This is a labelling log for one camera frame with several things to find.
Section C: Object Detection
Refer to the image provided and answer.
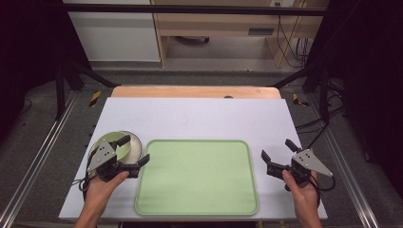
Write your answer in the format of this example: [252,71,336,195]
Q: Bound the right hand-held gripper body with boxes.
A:
[266,148,335,185]

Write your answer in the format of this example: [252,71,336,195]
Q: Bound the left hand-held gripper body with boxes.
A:
[86,140,141,182]

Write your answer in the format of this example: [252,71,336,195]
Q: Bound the green bowl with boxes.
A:
[90,131,133,162]

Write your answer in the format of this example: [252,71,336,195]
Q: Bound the white bowl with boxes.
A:
[119,130,144,166]

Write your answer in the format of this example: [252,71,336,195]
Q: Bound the person's right hand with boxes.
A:
[281,169,321,210]

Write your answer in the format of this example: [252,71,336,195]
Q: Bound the person's left hand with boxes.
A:
[83,170,130,212]

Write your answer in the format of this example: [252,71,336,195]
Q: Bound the yellow black tape marker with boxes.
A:
[291,92,311,107]
[88,90,103,108]

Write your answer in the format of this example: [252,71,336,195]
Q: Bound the green tray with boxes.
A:
[134,139,259,218]

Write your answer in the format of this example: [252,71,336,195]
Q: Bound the white table board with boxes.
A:
[58,97,329,221]

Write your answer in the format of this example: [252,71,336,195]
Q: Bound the black stand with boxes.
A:
[270,58,332,124]
[54,53,119,122]

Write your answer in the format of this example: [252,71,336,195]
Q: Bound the wooden table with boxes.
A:
[110,85,282,100]

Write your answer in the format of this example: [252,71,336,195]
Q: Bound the dark curtain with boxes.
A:
[0,0,93,143]
[305,0,403,200]

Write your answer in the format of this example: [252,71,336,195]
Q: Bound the white cabinet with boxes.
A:
[62,0,162,63]

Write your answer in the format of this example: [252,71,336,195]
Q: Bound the wooden desk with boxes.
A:
[150,0,331,69]

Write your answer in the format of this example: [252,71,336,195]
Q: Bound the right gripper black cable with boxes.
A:
[309,173,336,207]

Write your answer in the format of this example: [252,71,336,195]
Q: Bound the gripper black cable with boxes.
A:
[71,172,96,201]
[309,173,336,207]

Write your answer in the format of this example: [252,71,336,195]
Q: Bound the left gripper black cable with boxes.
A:
[71,172,96,201]

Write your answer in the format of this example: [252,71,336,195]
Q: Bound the black floor cables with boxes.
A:
[294,80,348,150]

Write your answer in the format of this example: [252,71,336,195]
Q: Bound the aluminium floor rail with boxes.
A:
[0,90,80,228]
[305,93,381,228]

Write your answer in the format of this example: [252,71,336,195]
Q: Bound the black hanging cables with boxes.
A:
[275,1,312,69]

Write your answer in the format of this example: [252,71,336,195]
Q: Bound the black horizontal frame bar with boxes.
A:
[62,3,329,17]

